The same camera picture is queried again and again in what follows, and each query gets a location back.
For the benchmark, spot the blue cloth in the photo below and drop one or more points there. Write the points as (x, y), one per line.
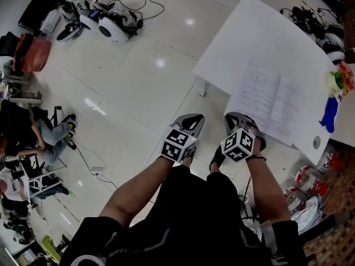
(330, 115)

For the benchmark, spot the person's black clothing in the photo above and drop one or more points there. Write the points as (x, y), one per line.
(194, 226)

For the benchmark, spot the person's right forearm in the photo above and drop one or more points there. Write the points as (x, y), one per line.
(266, 190)

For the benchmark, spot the red bag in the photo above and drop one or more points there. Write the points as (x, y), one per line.
(33, 54)

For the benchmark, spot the grey cloth pile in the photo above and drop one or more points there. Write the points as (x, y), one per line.
(308, 215)

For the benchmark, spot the pile of clear plastic bottles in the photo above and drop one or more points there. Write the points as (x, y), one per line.
(308, 176)

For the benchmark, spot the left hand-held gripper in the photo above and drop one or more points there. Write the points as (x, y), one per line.
(177, 145)

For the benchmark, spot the black wrist band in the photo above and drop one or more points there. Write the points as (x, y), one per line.
(256, 157)

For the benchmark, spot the white power strip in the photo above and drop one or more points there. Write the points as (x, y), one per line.
(97, 169)

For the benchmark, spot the green floor marker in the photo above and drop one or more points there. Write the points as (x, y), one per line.
(72, 194)

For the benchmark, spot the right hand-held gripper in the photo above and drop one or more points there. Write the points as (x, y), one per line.
(238, 145)

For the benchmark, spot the person's left forearm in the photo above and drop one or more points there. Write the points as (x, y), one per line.
(133, 193)

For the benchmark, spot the round grey table grommet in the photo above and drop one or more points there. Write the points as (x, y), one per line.
(316, 142)

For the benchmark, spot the black open case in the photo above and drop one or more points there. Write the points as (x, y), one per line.
(36, 10)

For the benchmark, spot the person's right shoe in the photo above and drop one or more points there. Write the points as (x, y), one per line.
(217, 156)

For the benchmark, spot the white table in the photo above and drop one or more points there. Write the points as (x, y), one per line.
(263, 29)

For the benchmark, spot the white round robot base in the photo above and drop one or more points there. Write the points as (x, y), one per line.
(334, 46)

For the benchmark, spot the white paper notebook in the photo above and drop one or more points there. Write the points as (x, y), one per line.
(263, 101)

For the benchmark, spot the white box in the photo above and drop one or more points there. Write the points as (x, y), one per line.
(51, 21)

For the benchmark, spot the black swivel chair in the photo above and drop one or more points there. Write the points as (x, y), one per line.
(57, 112)

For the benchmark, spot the white robot pod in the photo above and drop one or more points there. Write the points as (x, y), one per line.
(69, 29)
(113, 29)
(88, 21)

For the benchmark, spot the black office chair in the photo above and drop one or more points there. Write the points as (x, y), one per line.
(8, 43)

